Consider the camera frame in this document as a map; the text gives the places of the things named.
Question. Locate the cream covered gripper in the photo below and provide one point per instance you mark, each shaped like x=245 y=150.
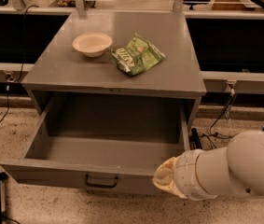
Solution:
x=186 y=173

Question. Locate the grey top drawer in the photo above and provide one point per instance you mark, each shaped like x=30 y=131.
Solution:
x=102 y=142

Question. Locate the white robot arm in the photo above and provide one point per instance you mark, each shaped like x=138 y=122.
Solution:
x=235 y=170

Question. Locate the grey metal drawer cabinet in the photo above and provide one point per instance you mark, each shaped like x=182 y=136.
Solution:
x=61 y=68

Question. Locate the black tripod leg right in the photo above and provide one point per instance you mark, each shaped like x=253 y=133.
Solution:
x=195 y=138

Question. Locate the green chip bag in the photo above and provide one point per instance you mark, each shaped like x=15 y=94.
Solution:
x=137 y=57

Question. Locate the white bowl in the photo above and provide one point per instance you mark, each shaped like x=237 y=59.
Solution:
x=92 y=44

